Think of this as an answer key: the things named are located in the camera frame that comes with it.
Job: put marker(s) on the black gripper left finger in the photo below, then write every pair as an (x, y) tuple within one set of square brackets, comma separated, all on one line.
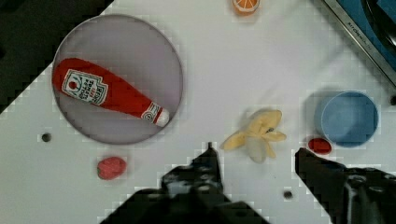
[(189, 194)]

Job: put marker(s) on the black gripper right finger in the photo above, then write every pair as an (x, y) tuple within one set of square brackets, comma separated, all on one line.
[(348, 195)]

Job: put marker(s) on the yellow plush peeled banana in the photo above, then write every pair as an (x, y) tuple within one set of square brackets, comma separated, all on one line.
[(257, 136)]

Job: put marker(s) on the small red tomato toy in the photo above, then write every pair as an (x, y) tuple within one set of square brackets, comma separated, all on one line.
[(320, 146)]

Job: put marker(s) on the blue cup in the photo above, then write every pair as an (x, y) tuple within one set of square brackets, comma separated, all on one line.
[(347, 118)]

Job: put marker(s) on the red plush strawberry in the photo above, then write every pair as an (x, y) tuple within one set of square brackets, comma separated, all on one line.
[(111, 168)]

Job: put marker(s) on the grey round plate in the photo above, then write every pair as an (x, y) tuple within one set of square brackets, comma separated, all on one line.
[(134, 50)]

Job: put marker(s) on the red plush ketchup bottle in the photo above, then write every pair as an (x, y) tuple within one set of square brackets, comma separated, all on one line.
[(93, 84)]

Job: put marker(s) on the orange slice toy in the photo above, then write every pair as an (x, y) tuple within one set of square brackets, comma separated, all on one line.
[(245, 7)]

